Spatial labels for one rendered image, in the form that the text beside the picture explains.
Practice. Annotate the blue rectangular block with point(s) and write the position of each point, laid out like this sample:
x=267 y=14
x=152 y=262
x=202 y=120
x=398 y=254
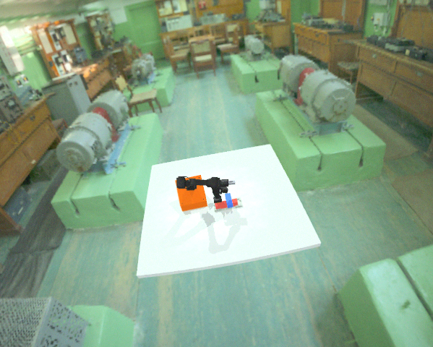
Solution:
x=229 y=200

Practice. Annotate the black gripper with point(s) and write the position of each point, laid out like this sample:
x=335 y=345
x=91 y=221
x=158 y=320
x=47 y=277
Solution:
x=217 y=198

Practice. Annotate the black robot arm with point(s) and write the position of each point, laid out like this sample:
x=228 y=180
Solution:
x=191 y=184

